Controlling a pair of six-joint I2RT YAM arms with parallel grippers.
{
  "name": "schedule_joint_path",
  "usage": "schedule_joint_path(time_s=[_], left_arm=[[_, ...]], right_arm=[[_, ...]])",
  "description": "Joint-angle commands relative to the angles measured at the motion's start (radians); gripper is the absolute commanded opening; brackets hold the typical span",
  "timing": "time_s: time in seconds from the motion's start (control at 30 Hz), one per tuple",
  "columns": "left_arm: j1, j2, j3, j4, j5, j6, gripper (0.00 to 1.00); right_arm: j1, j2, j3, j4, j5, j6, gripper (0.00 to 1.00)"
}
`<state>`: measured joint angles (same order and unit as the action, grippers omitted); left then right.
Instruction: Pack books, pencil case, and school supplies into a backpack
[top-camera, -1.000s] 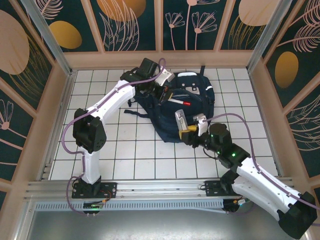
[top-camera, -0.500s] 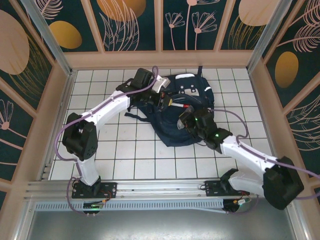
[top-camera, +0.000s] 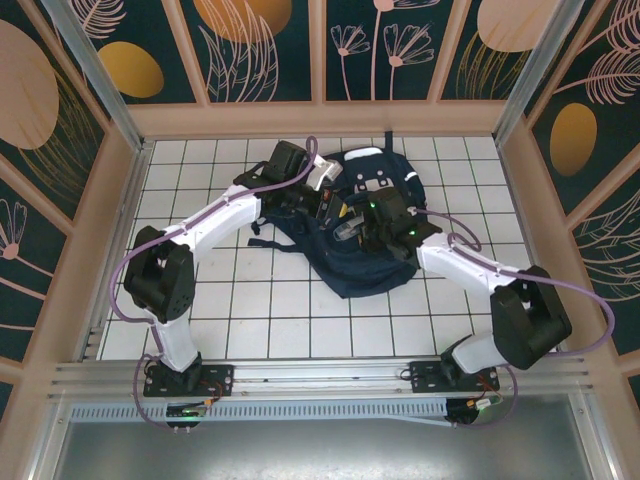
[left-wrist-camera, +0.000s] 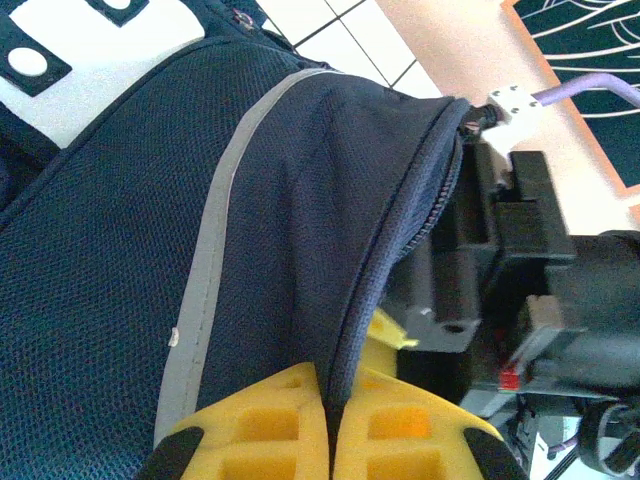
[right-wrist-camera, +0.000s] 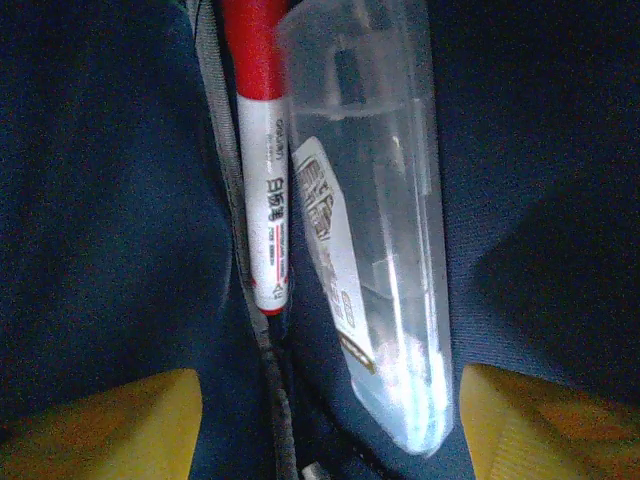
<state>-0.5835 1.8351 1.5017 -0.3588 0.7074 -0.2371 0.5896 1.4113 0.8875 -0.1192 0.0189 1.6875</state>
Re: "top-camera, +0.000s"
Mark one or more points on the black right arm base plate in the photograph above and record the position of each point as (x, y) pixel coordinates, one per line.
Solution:
(425, 375)

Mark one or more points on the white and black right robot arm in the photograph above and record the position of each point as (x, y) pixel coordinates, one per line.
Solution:
(530, 315)

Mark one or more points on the aluminium frame post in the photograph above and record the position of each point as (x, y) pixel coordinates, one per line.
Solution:
(100, 85)
(535, 65)

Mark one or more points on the grey metal sheet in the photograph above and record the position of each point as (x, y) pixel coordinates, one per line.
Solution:
(320, 455)

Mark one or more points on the black connector box with LED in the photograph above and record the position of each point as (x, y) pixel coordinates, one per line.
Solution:
(186, 415)
(470, 412)

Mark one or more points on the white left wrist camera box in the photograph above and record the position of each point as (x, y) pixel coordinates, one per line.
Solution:
(327, 170)

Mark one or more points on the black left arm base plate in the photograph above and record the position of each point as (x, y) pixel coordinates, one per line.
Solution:
(215, 380)

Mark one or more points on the navy blue backpack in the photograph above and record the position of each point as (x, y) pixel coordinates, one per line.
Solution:
(370, 275)

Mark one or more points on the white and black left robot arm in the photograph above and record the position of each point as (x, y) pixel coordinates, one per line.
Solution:
(160, 275)

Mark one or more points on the aluminium mounting rail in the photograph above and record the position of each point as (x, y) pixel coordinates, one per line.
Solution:
(320, 380)

